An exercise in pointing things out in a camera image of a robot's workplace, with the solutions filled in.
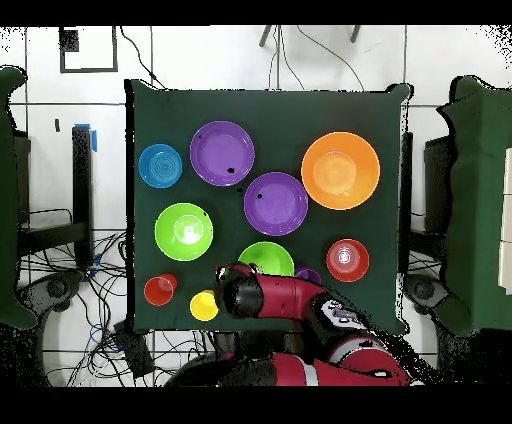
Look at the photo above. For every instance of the small red bowl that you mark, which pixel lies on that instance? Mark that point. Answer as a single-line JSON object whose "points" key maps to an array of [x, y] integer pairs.
{"points": [[348, 272]]}

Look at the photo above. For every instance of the black power strip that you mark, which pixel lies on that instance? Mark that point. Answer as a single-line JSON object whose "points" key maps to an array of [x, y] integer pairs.
{"points": [[134, 352]]}

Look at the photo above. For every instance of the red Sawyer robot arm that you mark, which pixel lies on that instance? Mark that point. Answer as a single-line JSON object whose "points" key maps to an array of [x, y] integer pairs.
{"points": [[288, 296]]}

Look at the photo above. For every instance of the yellow cup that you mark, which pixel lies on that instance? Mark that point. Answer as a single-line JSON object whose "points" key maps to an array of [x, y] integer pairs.
{"points": [[214, 294], [203, 307]]}

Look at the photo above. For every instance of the purple cup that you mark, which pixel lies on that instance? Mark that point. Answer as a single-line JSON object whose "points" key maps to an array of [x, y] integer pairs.
{"points": [[308, 275]]}

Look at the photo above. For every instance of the red orange cup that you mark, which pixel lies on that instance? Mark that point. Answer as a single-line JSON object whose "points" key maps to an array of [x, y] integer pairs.
{"points": [[158, 292]]}

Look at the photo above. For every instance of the black metal stand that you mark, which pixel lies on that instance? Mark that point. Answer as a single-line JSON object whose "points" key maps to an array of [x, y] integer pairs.
{"points": [[82, 180]]}

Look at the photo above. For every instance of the green bowl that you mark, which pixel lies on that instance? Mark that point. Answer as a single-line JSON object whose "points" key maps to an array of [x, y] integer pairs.
{"points": [[176, 244], [268, 256]]}

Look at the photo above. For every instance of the purple bowl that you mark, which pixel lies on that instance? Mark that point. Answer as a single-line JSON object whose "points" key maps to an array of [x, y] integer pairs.
{"points": [[220, 148], [276, 208]]}

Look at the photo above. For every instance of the dark green tablecloth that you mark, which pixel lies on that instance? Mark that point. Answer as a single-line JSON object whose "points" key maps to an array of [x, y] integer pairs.
{"points": [[264, 112]]}

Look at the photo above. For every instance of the large orange bowl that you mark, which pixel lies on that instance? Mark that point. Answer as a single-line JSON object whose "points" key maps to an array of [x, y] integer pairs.
{"points": [[340, 172]]}

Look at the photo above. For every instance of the gray black chair base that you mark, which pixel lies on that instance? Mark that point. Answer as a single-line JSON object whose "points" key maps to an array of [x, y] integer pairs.
{"points": [[56, 288], [426, 290]]}

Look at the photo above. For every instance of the green cloth side table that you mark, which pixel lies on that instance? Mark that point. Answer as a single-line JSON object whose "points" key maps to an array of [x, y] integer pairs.
{"points": [[8, 200], [476, 200]]}

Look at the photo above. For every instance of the small blue bowl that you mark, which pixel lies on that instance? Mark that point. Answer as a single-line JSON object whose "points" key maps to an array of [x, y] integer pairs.
{"points": [[160, 176]]}

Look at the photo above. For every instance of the gray tripod leg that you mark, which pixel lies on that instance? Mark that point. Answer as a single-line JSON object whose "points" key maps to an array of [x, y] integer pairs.
{"points": [[355, 34], [264, 36]]}

